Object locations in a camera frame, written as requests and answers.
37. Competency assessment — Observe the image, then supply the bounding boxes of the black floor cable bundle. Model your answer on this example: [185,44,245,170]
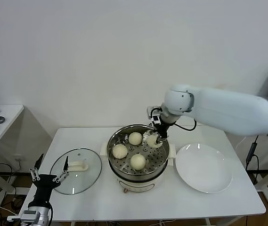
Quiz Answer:
[11,197,26,212]

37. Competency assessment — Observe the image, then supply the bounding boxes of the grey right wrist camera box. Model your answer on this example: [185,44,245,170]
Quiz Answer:
[147,106,162,124]

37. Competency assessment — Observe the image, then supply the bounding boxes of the steel perforated steamer basket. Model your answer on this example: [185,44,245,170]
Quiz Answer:
[106,124,170,181]

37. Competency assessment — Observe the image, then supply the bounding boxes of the white side table with mouse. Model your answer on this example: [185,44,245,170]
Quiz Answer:
[0,105,24,209]

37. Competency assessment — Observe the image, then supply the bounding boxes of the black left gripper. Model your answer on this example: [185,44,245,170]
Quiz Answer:
[28,153,70,205]

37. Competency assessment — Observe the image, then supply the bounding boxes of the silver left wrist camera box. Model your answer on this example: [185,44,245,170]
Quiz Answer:
[20,210,41,223]

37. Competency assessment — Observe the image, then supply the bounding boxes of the black cable with adapter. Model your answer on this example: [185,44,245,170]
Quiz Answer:
[244,136,260,186]

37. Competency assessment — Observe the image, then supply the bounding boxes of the white steamed baozi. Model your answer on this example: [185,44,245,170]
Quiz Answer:
[128,132,143,145]
[130,153,146,170]
[112,144,128,160]
[146,133,164,149]

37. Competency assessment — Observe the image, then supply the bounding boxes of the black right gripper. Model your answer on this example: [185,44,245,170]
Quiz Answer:
[147,117,171,145]

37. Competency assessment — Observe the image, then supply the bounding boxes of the white electric cooker base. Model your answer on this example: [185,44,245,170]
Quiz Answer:
[99,143,177,194]

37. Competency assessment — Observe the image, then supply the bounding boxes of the white round plate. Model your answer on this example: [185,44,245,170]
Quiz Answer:
[175,143,233,194]

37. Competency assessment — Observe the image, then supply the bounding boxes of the white floor cable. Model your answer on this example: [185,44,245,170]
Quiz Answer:
[0,199,19,216]

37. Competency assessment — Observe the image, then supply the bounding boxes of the white laptop cable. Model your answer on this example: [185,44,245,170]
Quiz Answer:
[235,136,246,151]

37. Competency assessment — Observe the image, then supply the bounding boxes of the glass lid with white handle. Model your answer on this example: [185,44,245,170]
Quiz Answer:
[50,148,102,195]

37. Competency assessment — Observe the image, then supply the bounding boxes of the white wall outlet with plug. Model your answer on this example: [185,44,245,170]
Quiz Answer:
[13,154,27,170]

